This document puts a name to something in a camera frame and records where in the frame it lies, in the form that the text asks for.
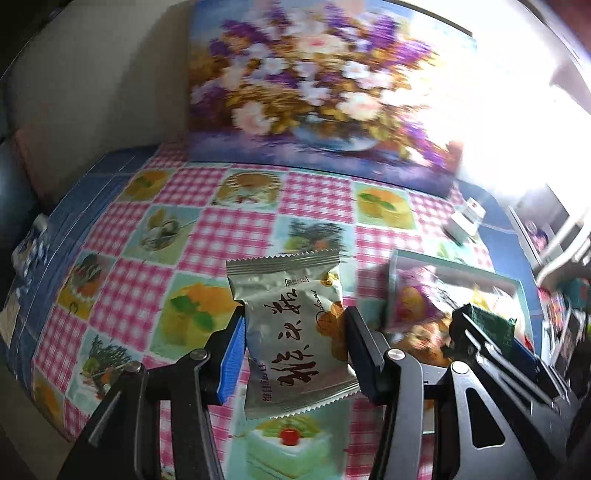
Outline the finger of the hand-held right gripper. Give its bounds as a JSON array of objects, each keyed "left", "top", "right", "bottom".
[
  {"left": 512, "top": 323, "right": 555, "bottom": 374},
  {"left": 451, "top": 304, "right": 571, "bottom": 407}
]

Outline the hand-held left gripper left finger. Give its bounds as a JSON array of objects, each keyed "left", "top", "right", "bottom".
[{"left": 55, "top": 305, "right": 245, "bottom": 480}]

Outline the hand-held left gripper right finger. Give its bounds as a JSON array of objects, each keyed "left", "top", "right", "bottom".
[{"left": 344, "top": 305, "right": 561, "bottom": 480}]

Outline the green snack packet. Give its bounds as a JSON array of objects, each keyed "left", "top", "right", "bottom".
[{"left": 464, "top": 302, "right": 517, "bottom": 354}]

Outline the orange snack packet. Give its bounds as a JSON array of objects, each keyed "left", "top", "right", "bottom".
[{"left": 392, "top": 325, "right": 455, "bottom": 367}]

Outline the silver snack packet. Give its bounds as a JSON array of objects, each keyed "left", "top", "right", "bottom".
[{"left": 225, "top": 249, "right": 361, "bottom": 421}]

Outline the pink snack packet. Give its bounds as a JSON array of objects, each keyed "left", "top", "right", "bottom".
[{"left": 385, "top": 267, "right": 455, "bottom": 335}]

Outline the white tray box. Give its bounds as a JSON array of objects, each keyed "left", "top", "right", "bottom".
[{"left": 385, "top": 249, "right": 536, "bottom": 365}]

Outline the white rack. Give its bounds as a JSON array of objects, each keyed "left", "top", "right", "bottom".
[{"left": 508, "top": 185, "right": 591, "bottom": 282}]

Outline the white power socket cube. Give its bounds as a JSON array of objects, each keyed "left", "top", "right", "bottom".
[{"left": 442, "top": 198, "right": 485, "bottom": 245}]

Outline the pink checked tablecloth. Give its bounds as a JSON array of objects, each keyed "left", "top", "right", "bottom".
[{"left": 32, "top": 143, "right": 497, "bottom": 480}]

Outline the crumpled foil wrapper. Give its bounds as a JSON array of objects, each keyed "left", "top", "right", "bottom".
[{"left": 14, "top": 215, "right": 51, "bottom": 278}]

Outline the flower painting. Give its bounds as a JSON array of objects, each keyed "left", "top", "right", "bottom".
[{"left": 187, "top": 0, "right": 478, "bottom": 197}]

